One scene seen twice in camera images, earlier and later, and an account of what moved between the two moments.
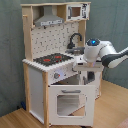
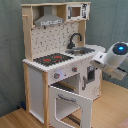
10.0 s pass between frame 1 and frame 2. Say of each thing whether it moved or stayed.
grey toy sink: stayed
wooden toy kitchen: stayed
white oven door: moved
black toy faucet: stayed
